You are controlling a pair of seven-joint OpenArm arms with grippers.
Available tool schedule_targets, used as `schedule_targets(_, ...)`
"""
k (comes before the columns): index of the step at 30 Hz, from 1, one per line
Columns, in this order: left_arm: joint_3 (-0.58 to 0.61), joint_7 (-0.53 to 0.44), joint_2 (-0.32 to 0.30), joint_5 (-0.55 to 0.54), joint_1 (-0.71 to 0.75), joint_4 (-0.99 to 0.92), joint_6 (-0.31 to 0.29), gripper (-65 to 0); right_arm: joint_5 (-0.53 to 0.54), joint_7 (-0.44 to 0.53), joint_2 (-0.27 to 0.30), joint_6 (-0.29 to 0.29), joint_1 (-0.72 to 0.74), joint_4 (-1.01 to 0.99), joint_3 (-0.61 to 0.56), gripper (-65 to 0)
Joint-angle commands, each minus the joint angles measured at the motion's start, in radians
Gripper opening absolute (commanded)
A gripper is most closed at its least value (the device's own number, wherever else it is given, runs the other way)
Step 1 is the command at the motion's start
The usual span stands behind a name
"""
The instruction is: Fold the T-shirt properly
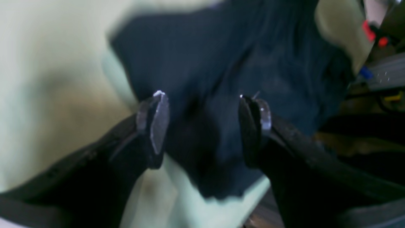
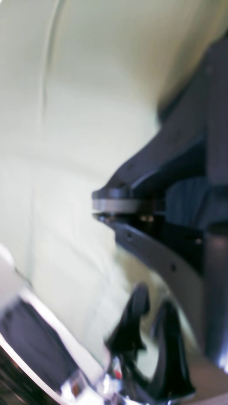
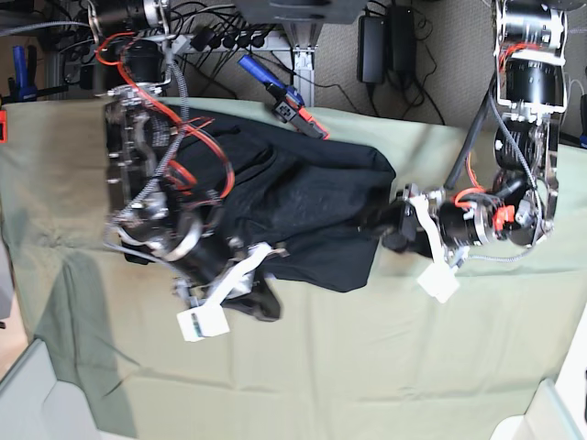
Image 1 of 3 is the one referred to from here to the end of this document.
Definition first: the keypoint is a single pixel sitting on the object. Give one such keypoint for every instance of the light green table cloth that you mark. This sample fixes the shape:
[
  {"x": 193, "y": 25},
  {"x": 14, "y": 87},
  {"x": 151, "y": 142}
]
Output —
[{"x": 62, "y": 87}]

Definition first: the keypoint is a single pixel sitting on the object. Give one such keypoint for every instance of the dark navy T-shirt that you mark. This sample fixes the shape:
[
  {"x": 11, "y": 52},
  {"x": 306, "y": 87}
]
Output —
[{"x": 206, "y": 59}]

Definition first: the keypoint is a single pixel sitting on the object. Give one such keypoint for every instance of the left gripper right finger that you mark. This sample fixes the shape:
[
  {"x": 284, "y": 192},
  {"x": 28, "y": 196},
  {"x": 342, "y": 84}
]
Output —
[{"x": 312, "y": 188}]

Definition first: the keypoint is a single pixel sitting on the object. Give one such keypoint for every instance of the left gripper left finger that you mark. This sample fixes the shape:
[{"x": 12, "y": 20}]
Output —
[{"x": 90, "y": 187}]

